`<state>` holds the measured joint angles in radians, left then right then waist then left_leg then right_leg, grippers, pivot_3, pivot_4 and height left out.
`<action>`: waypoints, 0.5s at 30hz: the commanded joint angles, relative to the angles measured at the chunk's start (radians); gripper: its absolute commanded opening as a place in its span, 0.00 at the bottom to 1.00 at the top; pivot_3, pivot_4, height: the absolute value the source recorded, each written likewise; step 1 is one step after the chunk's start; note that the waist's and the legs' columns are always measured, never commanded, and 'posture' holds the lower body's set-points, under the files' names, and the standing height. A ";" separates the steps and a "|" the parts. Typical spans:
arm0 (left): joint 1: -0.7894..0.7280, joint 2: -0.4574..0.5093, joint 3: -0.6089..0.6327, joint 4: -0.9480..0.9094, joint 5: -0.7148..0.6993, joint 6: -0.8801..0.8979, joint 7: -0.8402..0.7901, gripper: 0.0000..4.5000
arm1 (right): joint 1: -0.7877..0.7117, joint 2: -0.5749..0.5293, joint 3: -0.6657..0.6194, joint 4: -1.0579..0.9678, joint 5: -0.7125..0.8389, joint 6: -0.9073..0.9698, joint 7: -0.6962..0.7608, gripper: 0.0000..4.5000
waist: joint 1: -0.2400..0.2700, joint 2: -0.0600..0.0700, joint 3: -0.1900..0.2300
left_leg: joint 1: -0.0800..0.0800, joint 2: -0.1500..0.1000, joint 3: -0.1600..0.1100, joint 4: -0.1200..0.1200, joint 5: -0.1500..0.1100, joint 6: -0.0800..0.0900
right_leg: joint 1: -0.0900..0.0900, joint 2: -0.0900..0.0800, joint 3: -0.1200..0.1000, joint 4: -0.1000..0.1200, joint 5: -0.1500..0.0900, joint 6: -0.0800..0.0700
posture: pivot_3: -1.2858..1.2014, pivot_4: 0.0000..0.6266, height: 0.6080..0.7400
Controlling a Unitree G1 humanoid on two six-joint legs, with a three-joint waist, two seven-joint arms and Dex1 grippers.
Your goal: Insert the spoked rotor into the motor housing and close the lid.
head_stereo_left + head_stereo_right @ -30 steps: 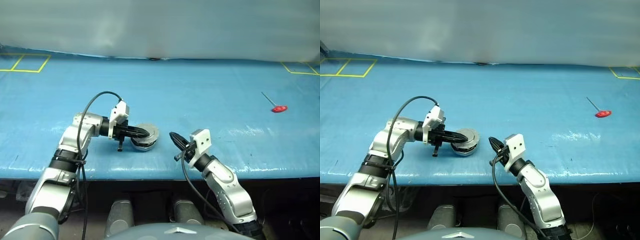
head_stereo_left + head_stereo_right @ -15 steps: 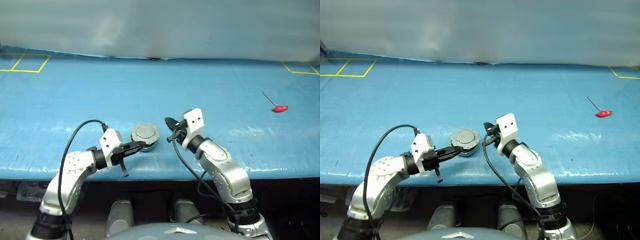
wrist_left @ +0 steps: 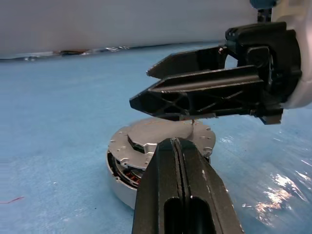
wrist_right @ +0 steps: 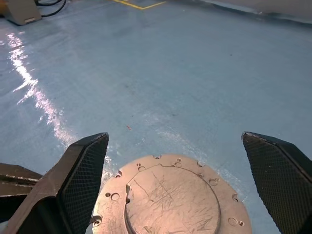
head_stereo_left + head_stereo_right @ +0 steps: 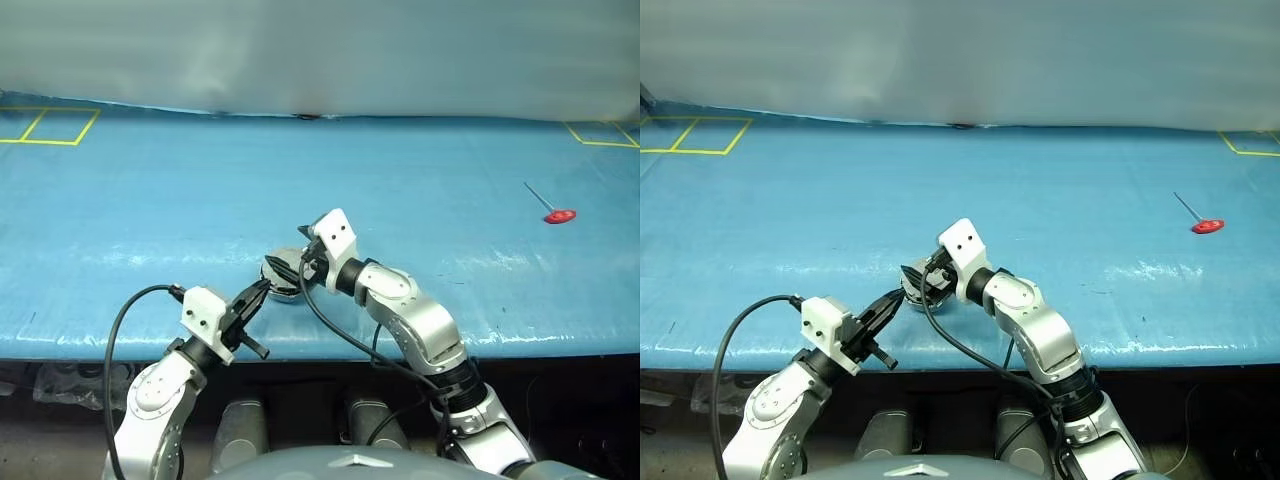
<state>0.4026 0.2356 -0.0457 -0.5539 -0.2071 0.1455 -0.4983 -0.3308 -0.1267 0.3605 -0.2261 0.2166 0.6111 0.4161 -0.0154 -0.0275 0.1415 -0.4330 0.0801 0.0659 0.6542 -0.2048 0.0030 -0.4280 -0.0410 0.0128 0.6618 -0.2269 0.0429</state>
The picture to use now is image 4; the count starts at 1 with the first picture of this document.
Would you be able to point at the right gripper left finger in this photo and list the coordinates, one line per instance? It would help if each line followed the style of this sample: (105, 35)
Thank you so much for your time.
(61, 195)

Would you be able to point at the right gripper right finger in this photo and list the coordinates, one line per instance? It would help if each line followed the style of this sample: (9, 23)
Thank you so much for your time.
(280, 182)

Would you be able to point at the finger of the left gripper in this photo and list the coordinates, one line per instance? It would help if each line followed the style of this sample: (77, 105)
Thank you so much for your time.
(14, 189)
(17, 170)

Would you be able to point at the grey box device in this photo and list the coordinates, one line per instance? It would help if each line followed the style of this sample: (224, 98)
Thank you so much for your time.
(19, 9)

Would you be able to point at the round silver motor lid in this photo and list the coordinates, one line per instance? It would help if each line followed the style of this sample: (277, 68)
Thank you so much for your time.
(170, 195)

